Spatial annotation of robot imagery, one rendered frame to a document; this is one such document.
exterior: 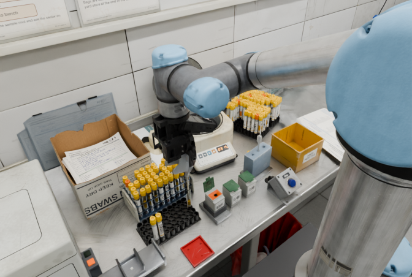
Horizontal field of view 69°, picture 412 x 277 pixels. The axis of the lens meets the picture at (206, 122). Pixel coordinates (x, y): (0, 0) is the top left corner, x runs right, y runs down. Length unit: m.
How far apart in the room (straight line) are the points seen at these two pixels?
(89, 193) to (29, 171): 0.24
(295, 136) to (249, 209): 0.39
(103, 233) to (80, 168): 0.25
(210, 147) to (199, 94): 0.58
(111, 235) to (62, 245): 0.37
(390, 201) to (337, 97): 0.12
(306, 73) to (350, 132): 0.24
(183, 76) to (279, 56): 0.18
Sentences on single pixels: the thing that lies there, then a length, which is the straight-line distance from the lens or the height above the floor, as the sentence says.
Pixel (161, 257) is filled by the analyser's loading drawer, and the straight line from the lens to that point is 0.85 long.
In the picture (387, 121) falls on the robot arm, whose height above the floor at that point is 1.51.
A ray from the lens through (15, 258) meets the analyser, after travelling 0.63.
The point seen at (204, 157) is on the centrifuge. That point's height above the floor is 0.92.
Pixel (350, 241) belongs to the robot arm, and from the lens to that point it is 0.39.
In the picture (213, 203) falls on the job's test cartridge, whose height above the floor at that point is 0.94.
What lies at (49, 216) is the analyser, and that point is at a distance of 0.66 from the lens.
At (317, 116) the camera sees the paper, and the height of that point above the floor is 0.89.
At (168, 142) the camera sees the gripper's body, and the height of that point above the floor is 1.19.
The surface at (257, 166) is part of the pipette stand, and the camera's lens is 1.04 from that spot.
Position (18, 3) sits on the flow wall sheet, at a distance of 1.05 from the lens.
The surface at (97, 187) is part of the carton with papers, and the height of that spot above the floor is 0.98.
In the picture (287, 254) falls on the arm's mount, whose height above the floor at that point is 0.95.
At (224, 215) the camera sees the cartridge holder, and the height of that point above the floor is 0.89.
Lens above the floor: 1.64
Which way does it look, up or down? 35 degrees down
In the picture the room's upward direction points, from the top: 1 degrees counter-clockwise
